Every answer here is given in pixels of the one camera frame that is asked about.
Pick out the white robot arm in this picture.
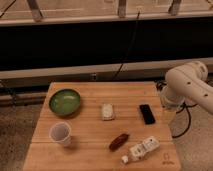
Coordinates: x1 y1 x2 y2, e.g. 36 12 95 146
160 61 213 124

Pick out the black floor cable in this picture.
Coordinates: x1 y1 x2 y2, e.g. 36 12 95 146
155 80 199 139

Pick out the black phone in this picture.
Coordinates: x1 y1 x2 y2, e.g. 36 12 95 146
139 104 155 125

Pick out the black hanging cable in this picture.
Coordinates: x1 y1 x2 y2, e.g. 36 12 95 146
110 10 141 81

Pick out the green bowl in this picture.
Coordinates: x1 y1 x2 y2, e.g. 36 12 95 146
49 89 81 117

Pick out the white sponge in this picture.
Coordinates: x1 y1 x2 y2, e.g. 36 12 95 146
101 104 115 121

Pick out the brown sausage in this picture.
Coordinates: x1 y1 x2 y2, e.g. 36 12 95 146
109 134 129 151

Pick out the white plastic bottle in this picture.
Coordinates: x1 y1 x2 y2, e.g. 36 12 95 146
121 136 160 164

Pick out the wooden table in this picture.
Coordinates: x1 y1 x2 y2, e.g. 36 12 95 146
23 82 181 171

